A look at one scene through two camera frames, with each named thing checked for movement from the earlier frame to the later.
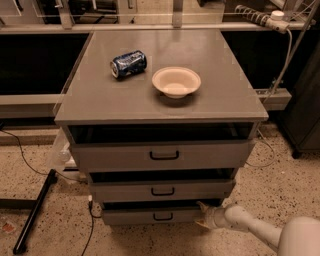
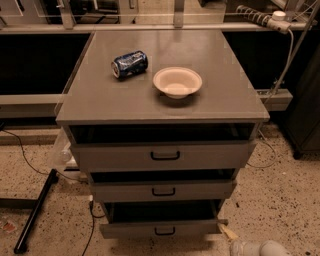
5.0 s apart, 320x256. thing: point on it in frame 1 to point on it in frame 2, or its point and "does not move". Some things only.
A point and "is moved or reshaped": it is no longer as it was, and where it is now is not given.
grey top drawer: [157, 146] does not move
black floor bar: [37, 206] does not move
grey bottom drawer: [154, 212] is moved or reshaped
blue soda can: [128, 64] does not move
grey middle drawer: [161, 185] does not move
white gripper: [214, 217] to [240, 248]
